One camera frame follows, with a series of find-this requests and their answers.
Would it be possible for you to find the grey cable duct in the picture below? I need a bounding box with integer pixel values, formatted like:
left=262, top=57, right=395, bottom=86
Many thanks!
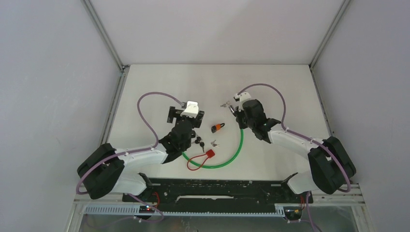
left=84, top=204, right=285, bottom=218

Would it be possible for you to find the aluminium front frame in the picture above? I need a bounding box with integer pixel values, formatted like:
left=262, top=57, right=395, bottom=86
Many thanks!
left=64, top=184, right=374, bottom=232

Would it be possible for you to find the silver key bunch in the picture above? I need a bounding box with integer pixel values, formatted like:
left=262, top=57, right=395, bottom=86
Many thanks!
left=221, top=101, right=231, bottom=108

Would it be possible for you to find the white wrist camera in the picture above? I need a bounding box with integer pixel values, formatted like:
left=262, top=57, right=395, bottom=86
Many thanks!
left=180, top=101, right=199, bottom=118
left=234, top=92, right=252, bottom=103

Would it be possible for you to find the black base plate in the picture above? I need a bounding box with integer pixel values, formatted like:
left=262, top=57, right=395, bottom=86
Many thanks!
left=137, top=178, right=313, bottom=213

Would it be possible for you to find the small silver lock key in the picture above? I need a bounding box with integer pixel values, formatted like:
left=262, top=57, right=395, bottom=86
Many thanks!
left=211, top=140, right=220, bottom=147

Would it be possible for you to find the right aluminium corner post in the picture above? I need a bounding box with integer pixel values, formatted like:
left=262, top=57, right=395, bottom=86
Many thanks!
left=309, top=0, right=352, bottom=71

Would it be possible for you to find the aluminium corner post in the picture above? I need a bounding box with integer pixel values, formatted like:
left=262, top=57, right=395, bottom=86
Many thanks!
left=309, top=0, right=352, bottom=71
left=81, top=0, right=124, bottom=72

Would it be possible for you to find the red cable lock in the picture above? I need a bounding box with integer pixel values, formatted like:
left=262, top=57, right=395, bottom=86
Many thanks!
left=187, top=149, right=216, bottom=171

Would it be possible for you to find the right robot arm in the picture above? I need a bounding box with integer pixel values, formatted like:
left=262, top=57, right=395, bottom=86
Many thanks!
left=231, top=98, right=357, bottom=202

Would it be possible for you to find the left aluminium corner post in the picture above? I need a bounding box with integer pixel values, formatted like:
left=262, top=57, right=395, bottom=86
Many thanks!
left=81, top=0, right=124, bottom=72

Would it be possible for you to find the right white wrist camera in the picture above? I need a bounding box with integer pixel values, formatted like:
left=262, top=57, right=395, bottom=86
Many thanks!
left=234, top=92, right=252, bottom=103

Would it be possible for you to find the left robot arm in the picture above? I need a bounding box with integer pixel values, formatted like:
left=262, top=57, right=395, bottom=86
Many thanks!
left=76, top=101, right=205, bottom=201

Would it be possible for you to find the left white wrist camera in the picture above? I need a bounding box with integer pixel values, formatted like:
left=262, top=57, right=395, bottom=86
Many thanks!
left=180, top=101, right=199, bottom=118

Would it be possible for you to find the green cable lock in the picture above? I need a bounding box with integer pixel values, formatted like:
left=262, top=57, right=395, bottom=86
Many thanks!
left=181, top=107, right=245, bottom=169

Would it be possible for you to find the orange padlock with keys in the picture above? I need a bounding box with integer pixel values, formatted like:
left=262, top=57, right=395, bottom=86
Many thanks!
left=211, top=123, right=225, bottom=133

